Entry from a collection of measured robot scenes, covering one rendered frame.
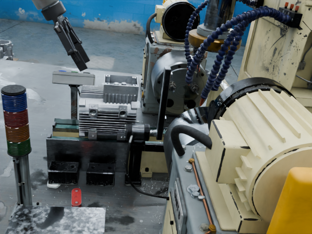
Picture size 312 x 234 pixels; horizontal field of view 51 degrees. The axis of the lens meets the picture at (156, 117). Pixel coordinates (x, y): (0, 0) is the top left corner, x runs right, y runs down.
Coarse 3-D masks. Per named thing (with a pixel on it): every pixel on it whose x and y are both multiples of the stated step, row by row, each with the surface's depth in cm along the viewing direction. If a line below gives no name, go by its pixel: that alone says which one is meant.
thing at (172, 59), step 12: (168, 60) 142; (180, 60) 138; (156, 72) 143; (180, 72) 138; (204, 72) 139; (156, 84) 140; (180, 84) 140; (192, 84) 140; (204, 84) 142; (156, 96) 143; (168, 96) 143; (180, 96) 143; (192, 96) 143; (168, 108) 146; (180, 108) 146; (192, 108) 146
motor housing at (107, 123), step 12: (84, 96) 113; (96, 96) 113; (84, 108) 112; (108, 108) 113; (84, 120) 111; (96, 120) 112; (108, 120) 113; (120, 120) 112; (132, 120) 113; (108, 132) 115
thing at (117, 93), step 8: (104, 80) 114; (112, 80) 120; (120, 80) 120; (128, 80) 121; (136, 80) 117; (104, 88) 111; (112, 88) 111; (120, 88) 112; (128, 88) 112; (136, 88) 112; (104, 96) 112; (112, 96) 112; (120, 96) 113; (128, 96) 113; (136, 96) 114
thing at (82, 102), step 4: (80, 100) 110; (84, 100) 111; (80, 104) 110; (84, 104) 110; (132, 104) 113; (136, 104) 113; (132, 108) 113; (136, 108) 113; (80, 132) 116; (84, 132) 116; (80, 136) 116; (84, 136) 117
